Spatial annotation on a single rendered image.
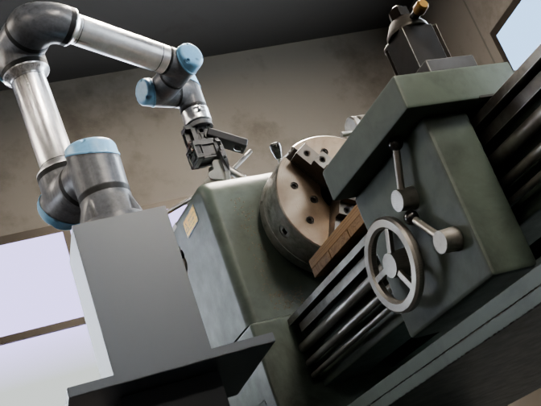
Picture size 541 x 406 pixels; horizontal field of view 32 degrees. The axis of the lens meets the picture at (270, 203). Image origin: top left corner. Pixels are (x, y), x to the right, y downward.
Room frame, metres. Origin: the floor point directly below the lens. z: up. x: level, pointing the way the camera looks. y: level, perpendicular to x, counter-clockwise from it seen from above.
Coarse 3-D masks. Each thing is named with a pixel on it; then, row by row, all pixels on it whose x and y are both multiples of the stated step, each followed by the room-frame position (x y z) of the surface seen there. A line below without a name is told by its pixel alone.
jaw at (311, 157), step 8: (304, 144) 2.02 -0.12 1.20; (296, 152) 2.01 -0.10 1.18; (304, 152) 2.02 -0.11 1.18; (312, 152) 2.03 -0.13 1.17; (320, 152) 2.01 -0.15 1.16; (296, 160) 2.03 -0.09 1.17; (304, 160) 2.02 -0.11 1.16; (312, 160) 2.02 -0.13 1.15; (320, 160) 2.01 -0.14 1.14; (328, 160) 2.02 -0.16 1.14; (304, 168) 2.04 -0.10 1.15; (312, 168) 2.03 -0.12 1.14; (320, 168) 2.01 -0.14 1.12; (312, 176) 2.05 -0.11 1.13; (320, 176) 2.04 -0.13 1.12; (320, 184) 2.06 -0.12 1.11
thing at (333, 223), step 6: (348, 198) 2.00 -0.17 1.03; (354, 198) 2.00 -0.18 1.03; (336, 204) 2.03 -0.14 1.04; (342, 204) 2.01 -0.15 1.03; (348, 204) 2.02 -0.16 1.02; (354, 204) 2.02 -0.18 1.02; (330, 210) 2.06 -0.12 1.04; (336, 210) 2.03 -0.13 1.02; (342, 210) 2.01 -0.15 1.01; (348, 210) 2.02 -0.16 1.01; (330, 216) 2.06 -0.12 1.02; (336, 216) 2.02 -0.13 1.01; (342, 216) 2.02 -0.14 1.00; (330, 222) 2.05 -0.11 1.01; (336, 222) 2.02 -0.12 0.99; (330, 228) 2.05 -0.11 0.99; (336, 228) 2.02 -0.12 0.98; (330, 234) 2.04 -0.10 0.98
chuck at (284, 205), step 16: (320, 144) 2.08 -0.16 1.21; (336, 144) 2.10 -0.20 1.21; (288, 160) 2.04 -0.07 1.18; (272, 176) 2.06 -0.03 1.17; (288, 176) 2.03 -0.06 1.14; (304, 176) 2.05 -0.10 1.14; (272, 192) 2.04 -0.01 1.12; (288, 192) 2.03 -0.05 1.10; (304, 192) 2.05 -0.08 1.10; (320, 192) 2.07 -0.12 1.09; (272, 208) 2.05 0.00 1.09; (288, 208) 2.02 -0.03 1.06; (304, 208) 2.04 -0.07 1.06; (320, 208) 2.06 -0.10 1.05; (272, 224) 2.08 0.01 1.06; (288, 224) 2.03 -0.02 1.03; (304, 224) 2.03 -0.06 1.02; (320, 224) 2.05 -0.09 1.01; (288, 240) 2.07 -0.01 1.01; (304, 240) 2.04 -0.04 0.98; (320, 240) 2.04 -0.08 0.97; (304, 256) 2.10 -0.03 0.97
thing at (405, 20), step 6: (402, 18) 1.51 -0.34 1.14; (408, 18) 1.50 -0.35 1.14; (420, 18) 1.52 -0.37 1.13; (390, 24) 1.52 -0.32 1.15; (396, 24) 1.51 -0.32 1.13; (402, 24) 1.50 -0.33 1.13; (408, 24) 1.50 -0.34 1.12; (414, 24) 1.51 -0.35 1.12; (420, 24) 1.51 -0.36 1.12; (390, 30) 1.52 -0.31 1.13; (396, 30) 1.51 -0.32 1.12; (390, 36) 1.52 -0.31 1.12
